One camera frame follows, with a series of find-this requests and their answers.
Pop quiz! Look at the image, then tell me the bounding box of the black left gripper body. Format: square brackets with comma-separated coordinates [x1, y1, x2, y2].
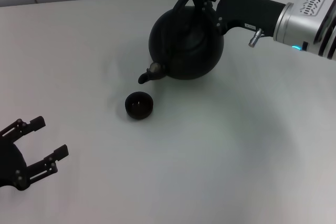
[0, 140, 31, 192]

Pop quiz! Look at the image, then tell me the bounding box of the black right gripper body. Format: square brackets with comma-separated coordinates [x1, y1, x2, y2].
[215, 0, 287, 38]

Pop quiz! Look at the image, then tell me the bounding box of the black round teapot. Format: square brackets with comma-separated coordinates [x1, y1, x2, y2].
[138, 0, 225, 86]

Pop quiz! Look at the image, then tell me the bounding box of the small dark teacup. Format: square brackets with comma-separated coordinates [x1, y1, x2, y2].
[124, 91, 154, 121]

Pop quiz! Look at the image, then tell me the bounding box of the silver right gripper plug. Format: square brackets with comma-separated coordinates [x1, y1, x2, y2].
[247, 27, 264, 48]

